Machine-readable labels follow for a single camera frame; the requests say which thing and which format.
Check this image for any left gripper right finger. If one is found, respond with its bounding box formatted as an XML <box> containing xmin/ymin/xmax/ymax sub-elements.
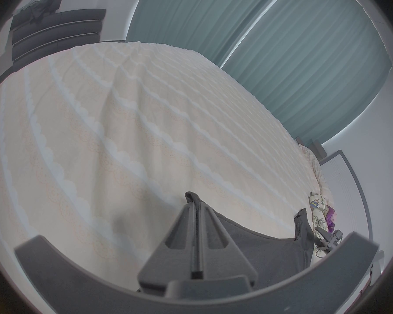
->
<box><xmin>197</xmin><ymin>203</ymin><xmax>258</xmax><ymax>288</ymax></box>

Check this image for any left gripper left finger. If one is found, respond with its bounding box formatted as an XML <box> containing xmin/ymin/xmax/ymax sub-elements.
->
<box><xmin>138</xmin><ymin>202</ymin><xmax>196</xmax><ymax>295</ymax></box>

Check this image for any black T-shirt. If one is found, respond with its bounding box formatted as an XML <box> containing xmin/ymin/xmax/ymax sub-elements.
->
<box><xmin>184</xmin><ymin>191</ymin><xmax>315</xmax><ymax>288</ymax></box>

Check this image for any bed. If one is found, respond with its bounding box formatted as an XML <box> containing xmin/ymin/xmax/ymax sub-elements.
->
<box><xmin>0</xmin><ymin>41</ymin><xmax>369</xmax><ymax>294</ymax></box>

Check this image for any purple satin garment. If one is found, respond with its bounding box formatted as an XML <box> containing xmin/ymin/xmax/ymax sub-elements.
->
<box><xmin>324</xmin><ymin>205</ymin><xmax>336</xmax><ymax>231</ymax></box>

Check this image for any white printed garment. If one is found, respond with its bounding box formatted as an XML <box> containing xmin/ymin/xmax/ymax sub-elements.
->
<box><xmin>309</xmin><ymin>192</ymin><xmax>329</xmax><ymax>231</ymax></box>

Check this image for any grey bedside table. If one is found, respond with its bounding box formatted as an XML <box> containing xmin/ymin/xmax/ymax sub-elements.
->
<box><xmin>295</xmin><ymin>137</ymin><xmax>328</xmax><ymax>164</ymax></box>

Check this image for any blue-green curtain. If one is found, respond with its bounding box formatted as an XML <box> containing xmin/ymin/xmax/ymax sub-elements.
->
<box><xmin>126</xmin><ymin>0</ymin><xmax>293</xmax><ymax>66</ymax></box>
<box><xmin>221</xmin><ymin>0</ymin><xmax>393</xmax><ymax>143</ymax></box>

